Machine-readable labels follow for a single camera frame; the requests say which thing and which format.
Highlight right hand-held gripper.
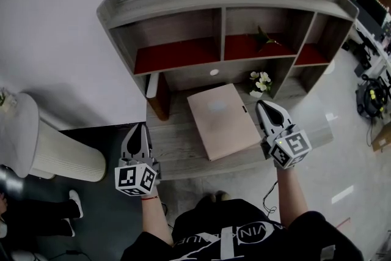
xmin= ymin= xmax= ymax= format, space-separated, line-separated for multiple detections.
xmin=255 ymin=100 xmax=313 ymax=170

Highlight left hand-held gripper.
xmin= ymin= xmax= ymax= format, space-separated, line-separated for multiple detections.
xmin=114 ymin=123 xmax=161 ymax=197

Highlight pink box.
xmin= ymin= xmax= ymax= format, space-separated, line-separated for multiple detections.
xmin=186 ymin=83 xmax=262 ymax=162

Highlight person's left forearm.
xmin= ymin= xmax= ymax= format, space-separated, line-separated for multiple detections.
xmin=141 ymin=196 xmax=175 ymax=251

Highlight person's right forearm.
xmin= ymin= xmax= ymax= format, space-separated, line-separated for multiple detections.
xmin=276 ymin=166 xmax=310 ymax=230

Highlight grey wooden desk with hutch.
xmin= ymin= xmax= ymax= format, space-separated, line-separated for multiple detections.
xmin=145 ymin=82 xmax=335 ymax=182

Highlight black computer monitor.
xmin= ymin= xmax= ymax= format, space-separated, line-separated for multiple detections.
xmin=355 ymin=0 xmax=387 ymax=29

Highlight white flowers in white pot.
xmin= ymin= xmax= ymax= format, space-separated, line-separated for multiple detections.
xmin=248 ymin=70 xmax=273 ymax=99

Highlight brown hardcover book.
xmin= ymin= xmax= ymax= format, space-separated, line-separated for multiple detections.
xmin=145 ymin=71 xmax=170 ymax=122

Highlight green artificial sprig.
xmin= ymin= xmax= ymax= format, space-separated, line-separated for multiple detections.
xmin=256 ymin=25 xmax=282 ymax=52

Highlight person's beige shoe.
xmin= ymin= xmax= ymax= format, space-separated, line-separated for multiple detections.
xmin=199 ymin=190 xmax=232 ymax=203

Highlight black and yellow vacuum cleaner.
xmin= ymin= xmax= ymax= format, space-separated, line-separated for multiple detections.
xmin=355 ymin=77 xmax=391 ymax=119

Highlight flat cardboard box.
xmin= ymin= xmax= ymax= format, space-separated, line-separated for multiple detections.
xmin=370 ymin=122 xmax=391 ymax=155

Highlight person's black printed t-shirt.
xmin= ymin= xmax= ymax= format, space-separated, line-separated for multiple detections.
xmin=120 ymin=198 xmax=365 ymax=261

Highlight white workbench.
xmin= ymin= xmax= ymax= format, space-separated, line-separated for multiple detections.
xmin=337 ymin=0 xmax=391 ymax=78

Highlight small green potted plant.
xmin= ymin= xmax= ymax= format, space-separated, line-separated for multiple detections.
xmin=0 ymin=86 xmax=16 ymax=111

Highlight white ribbed pedestal table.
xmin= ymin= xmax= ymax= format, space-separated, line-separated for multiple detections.
xmin=0 ymin=92 xmax=108 ymax=183

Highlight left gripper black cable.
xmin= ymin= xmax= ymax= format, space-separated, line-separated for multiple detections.
xmin=159 ymin=201 xmax=174 ymax=230

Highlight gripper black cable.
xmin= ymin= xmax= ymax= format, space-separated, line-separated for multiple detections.
xmin=159 ymin=201 xmax=174 ymax=230
xmin=262 ymin=180 xmax=279 ymax=218

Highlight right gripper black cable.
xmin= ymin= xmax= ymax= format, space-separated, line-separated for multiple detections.
xmin=262 ymin=180 xmax=279 ymax=218

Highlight black floor cable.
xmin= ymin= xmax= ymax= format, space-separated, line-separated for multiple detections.
xmin=29 ymin=248 xmax=90 ymax=258

